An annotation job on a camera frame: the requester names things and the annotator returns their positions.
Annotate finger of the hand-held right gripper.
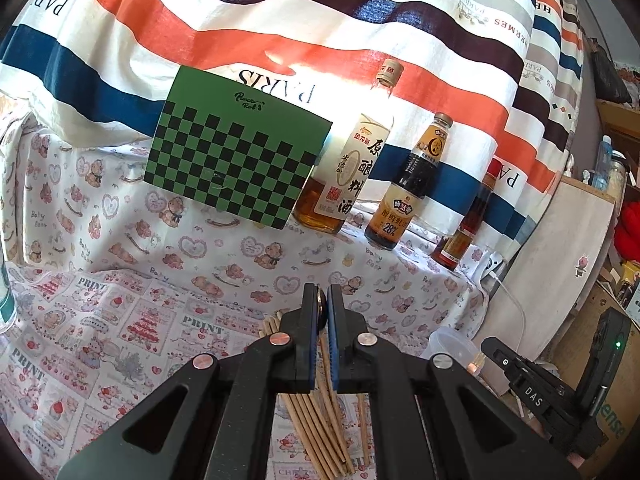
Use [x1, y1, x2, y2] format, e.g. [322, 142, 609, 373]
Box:
[481, 337, 577, 412]

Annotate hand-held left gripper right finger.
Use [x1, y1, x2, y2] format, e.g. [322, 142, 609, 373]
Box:
[327, 285, 582, 480]

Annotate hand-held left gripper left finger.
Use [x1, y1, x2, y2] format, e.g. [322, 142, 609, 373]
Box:
[56, 284, 319, 480]

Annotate bundle of wooden chopsticks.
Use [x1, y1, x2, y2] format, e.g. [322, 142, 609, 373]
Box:
[257, 310, 373, 476]

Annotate brown cardboard box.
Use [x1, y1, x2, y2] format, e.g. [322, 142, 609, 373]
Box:
[550, 280, 640, 461]

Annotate clear plastic cup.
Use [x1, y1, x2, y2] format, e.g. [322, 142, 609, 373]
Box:
[425, 327, 483, 376]

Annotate white cabinet panel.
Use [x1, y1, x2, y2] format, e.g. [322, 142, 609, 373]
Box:
[480, 175, 617, 356]

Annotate red cloth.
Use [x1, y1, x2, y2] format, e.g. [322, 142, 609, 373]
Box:
[614, 205, 640, 263]

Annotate dark soy sauce bottle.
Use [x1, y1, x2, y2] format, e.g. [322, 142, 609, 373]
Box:
[364, 112, 454, 252]

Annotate small dark vinegar bottle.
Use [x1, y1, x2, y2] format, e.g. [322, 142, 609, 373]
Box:
[430, 157, 501, 272]

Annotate clear cooking wine bottle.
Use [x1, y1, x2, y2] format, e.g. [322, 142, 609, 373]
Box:
[292, 58, 405, 235]

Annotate bear print tablecloth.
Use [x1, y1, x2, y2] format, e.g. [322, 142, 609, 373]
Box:
[0, 110, 506, 480]

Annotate blue capped plastic bottle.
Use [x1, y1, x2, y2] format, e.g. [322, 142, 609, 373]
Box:
[594, 135, 615, 191]

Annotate green checkered box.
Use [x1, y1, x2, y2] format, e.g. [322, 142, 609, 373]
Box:
[143, 66, 334, 231]

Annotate dark hanging bag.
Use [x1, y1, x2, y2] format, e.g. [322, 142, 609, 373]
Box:
[590, 37, 632, 107]

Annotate green can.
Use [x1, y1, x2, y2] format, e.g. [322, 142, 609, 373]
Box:
[0, 255, 17, 336]

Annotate striped curtain cloth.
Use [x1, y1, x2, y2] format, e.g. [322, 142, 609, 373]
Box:
[0, 0, 586, 261]

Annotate white cable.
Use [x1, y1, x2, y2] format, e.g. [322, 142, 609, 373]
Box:
[492, 260, 527, 356]

